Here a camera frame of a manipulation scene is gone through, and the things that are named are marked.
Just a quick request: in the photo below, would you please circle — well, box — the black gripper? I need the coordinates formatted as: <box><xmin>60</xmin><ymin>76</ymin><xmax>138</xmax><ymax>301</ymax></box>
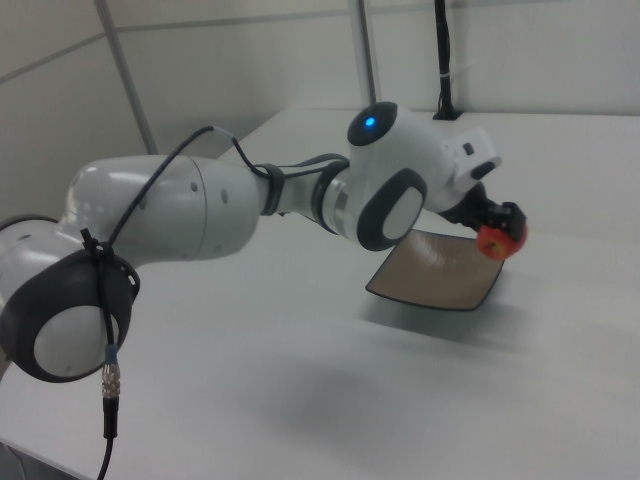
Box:
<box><xmin>439</xmin><ymin>181</ymin><xmax>530</xmax><ymax>240</ymax></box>

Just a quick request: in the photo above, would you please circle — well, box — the red apple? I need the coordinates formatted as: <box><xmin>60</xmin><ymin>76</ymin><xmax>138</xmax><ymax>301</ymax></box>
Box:
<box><xmin>476</xmin><ymin>224</ymin><xmax>529</xmax><ymax>261</ymax></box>

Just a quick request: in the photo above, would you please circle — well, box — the square brown ceramic plate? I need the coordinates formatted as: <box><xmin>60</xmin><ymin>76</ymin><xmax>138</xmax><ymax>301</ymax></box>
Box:
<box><xmin>364</xmin><ymin>230</ymin><xmax>506</xmax><ymax>313</ymax></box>

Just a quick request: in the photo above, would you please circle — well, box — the black pole with base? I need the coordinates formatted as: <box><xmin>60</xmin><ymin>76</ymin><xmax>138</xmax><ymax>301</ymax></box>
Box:
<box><xmin>431</xmin><ymin>0</ymin><xmax>464</xmax><ymax>122</ymax></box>

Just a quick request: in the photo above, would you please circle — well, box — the black strap on arm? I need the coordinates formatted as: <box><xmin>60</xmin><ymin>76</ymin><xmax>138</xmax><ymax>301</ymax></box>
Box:
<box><xmin>260</xmin><ymin>163</ymin><xmax>287</xmax><ymax>217</ymax></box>

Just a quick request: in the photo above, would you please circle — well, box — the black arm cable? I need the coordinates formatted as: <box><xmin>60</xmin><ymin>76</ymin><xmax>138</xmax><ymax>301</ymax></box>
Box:
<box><xmin>81</xmin><ymin>125</ymin><xmax>351</xmax><ymax>480</ymax></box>

